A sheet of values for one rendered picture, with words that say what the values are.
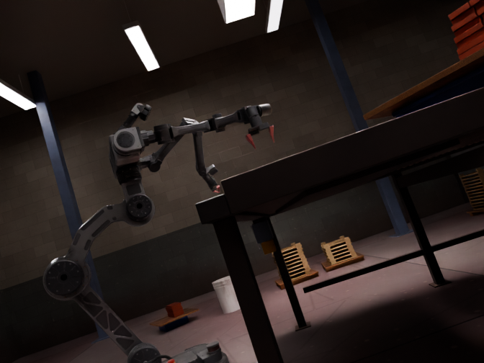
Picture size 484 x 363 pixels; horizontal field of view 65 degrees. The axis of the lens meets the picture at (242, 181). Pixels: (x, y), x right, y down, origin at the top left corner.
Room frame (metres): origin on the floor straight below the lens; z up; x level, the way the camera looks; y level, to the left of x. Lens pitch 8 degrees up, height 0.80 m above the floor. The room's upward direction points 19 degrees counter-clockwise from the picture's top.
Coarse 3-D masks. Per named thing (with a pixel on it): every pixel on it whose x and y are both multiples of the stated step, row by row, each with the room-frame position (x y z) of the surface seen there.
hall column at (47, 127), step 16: (32, 80) 5.75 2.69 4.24; (48, 112) 5.78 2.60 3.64; (48, 128) 5.75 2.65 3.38; (48, 144) 5.75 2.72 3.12; (64, 160) 5.88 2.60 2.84; (64, 176) 5.75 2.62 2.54; (64, 192) 5.75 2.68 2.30; (64, 208) 5.75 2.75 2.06; (80, 224) 5.81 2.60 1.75; (96, 272) 5.90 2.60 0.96; (96, 288) 5.75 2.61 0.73
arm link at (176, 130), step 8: (208, 120) 2.26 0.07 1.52; (160, 128) 1.93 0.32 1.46; (168, 128) 1.96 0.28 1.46; (176, 128) 2.03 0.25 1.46; (184, 128) 2.07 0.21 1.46; (192, 128) 2.12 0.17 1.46; (200, 128) 2.17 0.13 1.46; (208, 128) 2.22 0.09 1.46; (216, 128) 2.21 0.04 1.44; (160, 144) 1.96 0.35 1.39
